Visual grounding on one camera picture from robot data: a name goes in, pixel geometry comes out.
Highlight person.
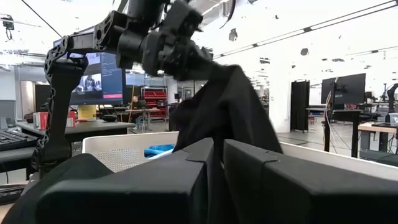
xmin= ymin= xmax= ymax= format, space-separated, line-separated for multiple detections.
xmin=128 ymin=95 xmax=141 ymax=130

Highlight black keyboard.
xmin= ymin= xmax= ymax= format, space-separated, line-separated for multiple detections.
xmin=0 ymin=129 xmax=39 ymax=152

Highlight black ceiling camera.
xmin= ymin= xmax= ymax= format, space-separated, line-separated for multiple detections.
xmin=0 ymin=14 xmax=15 ymax=41

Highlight black curtain panel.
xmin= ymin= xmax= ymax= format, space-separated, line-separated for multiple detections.
xmin=290 ymin=80 xmax=311 ymax=133

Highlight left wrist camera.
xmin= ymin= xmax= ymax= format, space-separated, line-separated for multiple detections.
xmin=161 ymin=0 xmax=205 ymax=35

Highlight black garment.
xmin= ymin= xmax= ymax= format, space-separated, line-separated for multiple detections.
xmin=169 ymin=63 xmax=284 ymax=224

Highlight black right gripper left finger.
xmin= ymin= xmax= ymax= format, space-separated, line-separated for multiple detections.
xmin=35 ymin=138 xmax=215 ymax=224

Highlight blue fleece cloth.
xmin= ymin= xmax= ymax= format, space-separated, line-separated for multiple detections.
xmin=144 ymin=143 xmax=175 ymax=159

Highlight red shelf rack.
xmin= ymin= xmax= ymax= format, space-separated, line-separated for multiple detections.
xmin=141 ymin=86 xmax=169 ymax=121

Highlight grey desk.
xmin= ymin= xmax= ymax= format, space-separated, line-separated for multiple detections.
xmin=15 ymin=119 xmax=136 ymax=144

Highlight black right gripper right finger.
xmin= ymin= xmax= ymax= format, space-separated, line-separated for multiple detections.
xmin=223 ymin=139 xmax=398 ymax=224

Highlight computer monitor blue screen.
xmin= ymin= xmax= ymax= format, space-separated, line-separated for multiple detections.
xmin=52 ymin=30 xmax=126 ymax=106

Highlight red white box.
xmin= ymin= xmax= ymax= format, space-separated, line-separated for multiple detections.
xmin=32 ymin=111 xmax=49 ymax=130

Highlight yellow sign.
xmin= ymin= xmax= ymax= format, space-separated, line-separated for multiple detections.
xmin=77 ymin=105 xmax=98 ymax=122

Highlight white perforated plastic basket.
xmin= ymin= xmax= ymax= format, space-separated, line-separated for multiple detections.
xmin=81 ymin=130 xmax=398 ymax=183

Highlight black monitor on stand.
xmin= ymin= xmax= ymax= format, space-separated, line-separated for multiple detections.
xmin=320 ymin=73 xmax=368 ymax=158

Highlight wooden side table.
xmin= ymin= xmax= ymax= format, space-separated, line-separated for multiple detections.
xmin=357 ymin=121 xmax=398 ymax=154

